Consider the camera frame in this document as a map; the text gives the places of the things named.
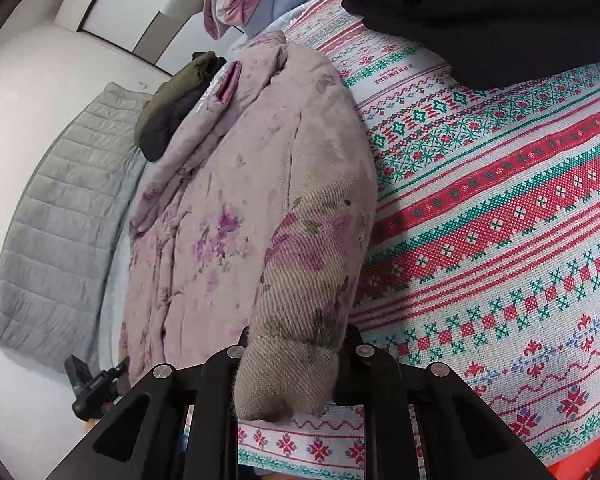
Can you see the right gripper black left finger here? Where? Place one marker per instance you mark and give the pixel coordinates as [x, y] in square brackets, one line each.
[173, 424]

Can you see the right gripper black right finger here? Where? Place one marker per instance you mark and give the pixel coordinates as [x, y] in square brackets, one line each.
[426, 419]

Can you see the pink floral padded garment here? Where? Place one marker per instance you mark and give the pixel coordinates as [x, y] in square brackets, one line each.
[255, 221]

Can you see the grey quilted headboard cushion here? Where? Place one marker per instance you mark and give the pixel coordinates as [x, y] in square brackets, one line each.
[57, 252]

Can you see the red green patterned bedspread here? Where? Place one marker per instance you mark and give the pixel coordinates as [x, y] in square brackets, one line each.
[486, 246]

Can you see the olive and black jacket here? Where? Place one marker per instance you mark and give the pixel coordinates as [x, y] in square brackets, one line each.
[172, 102]

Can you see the white sliding wardrobe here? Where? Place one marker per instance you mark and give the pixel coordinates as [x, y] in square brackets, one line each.
[146, 29]

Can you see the black garment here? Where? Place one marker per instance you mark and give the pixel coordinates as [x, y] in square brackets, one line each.
[492, 43]

